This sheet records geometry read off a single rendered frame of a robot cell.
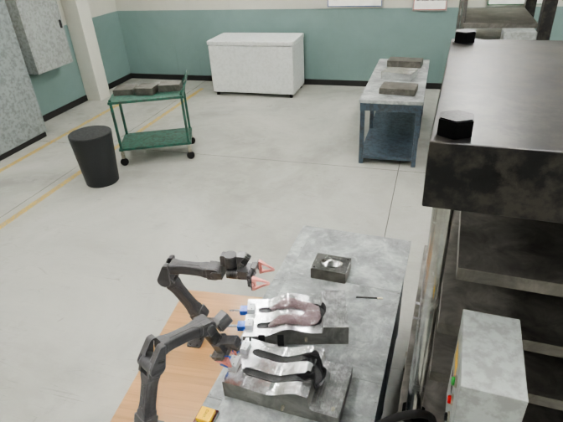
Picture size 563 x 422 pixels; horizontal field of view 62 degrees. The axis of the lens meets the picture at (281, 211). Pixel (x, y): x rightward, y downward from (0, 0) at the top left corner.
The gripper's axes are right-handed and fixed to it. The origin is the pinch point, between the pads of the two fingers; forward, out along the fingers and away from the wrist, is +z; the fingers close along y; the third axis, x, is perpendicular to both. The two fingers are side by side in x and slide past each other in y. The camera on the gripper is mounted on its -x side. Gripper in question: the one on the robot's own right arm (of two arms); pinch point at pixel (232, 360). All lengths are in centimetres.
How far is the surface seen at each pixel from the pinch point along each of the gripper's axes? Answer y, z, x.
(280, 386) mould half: -3.8, 11.4, -19.9
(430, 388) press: 21, 47, -68
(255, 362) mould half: 5.1, 8.6, -5.2
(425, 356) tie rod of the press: 8, 7, -79
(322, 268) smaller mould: 78, 24, -9
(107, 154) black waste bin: 261, -17, 305
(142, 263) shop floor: 133, 46, 200
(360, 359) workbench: 26, 35, -40
